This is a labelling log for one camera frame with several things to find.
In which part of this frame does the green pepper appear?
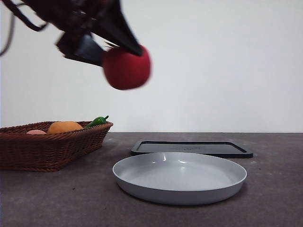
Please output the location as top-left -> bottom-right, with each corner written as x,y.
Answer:
84,115 -> 110,129

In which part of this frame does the pale grey round plate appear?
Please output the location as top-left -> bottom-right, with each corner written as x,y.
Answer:
112,152 -> 248,206

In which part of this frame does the orange round fruit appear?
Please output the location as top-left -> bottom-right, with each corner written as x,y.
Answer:
47,121 -> 84,135

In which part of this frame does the brown wicker basket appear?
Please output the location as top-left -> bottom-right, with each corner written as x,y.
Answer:
0,121 -> 114,173

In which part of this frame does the red tomato with green stem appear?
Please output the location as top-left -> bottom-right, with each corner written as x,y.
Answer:
102,44 -> 152,91

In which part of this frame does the black rectangular tray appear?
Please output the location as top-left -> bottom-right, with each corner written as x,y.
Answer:
131,140 -> 254,159

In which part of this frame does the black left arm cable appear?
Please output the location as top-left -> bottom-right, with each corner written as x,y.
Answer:
0,9 -> 16,57

